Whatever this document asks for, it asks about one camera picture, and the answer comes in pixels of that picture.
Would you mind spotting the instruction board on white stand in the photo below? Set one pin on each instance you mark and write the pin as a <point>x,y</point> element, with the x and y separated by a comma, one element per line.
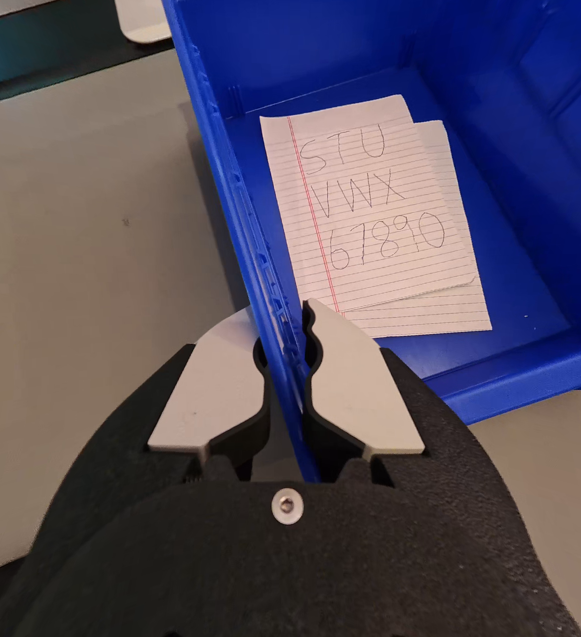
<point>143,25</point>

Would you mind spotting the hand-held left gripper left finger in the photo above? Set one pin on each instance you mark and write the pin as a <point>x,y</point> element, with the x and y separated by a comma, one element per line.
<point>206,398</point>

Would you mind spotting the written lined paper sheet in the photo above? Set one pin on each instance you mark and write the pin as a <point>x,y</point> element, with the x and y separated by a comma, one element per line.
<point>420,278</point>

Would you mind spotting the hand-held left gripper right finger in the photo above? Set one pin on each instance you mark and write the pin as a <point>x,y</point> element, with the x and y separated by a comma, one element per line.
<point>365,398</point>

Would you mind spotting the blue plastic bin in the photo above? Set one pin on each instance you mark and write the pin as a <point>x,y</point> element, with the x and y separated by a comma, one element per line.
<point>519,249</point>

